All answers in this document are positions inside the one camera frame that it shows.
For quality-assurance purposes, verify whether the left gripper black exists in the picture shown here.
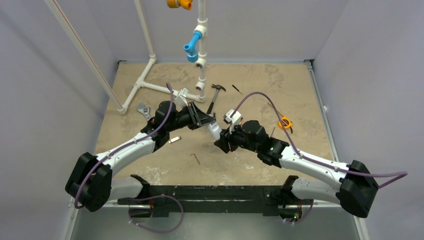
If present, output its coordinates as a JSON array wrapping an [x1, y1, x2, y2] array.
[[166, 102, 215, 133]]

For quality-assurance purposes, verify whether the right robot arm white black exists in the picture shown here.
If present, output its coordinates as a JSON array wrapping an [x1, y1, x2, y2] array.
[[214, 120, 379, 218]]

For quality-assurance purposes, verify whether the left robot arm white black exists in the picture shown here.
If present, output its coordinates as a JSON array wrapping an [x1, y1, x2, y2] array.
[[65, 101, 216, 212]]

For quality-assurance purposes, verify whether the gold battery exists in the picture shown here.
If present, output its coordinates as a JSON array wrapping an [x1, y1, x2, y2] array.
[[168, 136, 182, 144]]

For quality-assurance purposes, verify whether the orange tape measure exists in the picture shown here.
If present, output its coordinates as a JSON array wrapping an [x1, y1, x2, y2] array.
[[276, 110, 294, 134]]

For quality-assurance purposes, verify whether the blue pipe fitting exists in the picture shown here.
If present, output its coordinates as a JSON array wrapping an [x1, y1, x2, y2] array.
[[183, 31, 203, 63]]

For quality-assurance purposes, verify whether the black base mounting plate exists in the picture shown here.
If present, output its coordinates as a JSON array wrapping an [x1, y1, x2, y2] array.
[[117, 175, 313, 219]]

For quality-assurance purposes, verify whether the orange pipe fitting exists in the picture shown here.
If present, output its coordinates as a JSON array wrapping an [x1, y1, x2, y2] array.
[[166, 0, 193, 11]]

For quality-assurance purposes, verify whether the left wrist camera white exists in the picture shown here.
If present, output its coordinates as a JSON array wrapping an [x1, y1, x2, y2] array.
[[173, 87, 189, 109]]

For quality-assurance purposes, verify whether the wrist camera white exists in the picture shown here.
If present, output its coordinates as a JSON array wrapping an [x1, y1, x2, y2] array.
[[173, 87, 189, 109], [223, 108, 243, 134]]

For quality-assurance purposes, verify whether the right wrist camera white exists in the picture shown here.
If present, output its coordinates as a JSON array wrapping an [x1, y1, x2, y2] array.
[[223, 108, 243, 134]]

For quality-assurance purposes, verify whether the black handled hammer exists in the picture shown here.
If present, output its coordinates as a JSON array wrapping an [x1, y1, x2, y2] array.
[[206, 84, 227, 115]]

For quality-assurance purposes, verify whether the adjustable wrench red handle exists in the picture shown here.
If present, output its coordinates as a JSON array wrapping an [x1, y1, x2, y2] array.
[[136, 102, 152, 121]]

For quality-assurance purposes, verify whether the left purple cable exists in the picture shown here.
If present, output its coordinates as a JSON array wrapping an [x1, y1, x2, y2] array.
[[73, 82, 185, 234]]

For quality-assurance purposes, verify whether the purple cable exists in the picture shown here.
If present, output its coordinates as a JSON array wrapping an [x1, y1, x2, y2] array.
[[233, 91, 409, 190], [73, 82, 185, 234]]

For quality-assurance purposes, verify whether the white PVC pipe frame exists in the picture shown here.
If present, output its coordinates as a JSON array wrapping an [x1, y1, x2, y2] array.
[[44, 0, 210, 116]]

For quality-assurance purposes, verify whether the aluminium rail frame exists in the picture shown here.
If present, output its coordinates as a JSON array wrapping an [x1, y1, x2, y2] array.
[[61, 59, 372, 240]]

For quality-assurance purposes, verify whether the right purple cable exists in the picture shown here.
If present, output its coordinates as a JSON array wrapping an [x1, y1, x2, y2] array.
[[233, 91, 409, 190]]

